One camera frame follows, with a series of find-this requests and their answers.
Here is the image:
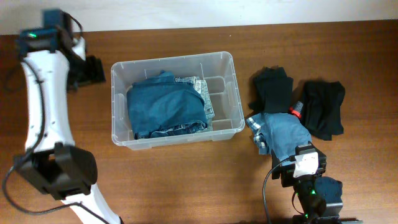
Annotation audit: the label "dark blue jeans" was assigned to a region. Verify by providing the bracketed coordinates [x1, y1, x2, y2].
[126, 70, 212, 140]

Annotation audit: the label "light blue jeans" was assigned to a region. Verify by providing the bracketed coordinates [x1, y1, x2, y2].
[175, 77, 215, 132]

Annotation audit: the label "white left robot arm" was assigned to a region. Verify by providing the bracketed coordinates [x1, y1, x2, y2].
[12, 9, 122, 223]

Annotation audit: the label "blue shirt with plaid cuffs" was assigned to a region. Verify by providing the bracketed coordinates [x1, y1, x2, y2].
[246, 113, 312, 161]

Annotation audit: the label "black garment with red tag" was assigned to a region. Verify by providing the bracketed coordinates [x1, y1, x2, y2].
[289, 81, 345, 141]

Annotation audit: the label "black folded garment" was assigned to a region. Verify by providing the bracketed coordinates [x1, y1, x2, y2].
[248, 67, 294, 113]

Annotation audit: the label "clear plastic storage bin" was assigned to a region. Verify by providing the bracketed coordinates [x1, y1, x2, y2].
[111, 51, 245, 150]

